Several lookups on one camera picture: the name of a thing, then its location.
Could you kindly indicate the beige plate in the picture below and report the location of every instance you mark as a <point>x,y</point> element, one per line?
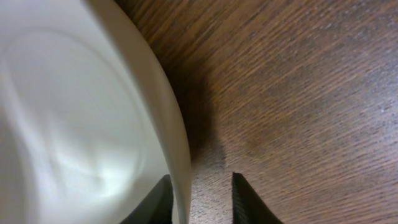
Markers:
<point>89,120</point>

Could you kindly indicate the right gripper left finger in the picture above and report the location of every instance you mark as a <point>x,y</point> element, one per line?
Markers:
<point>156,207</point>

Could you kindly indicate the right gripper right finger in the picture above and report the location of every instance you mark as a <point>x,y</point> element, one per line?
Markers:
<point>248,207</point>

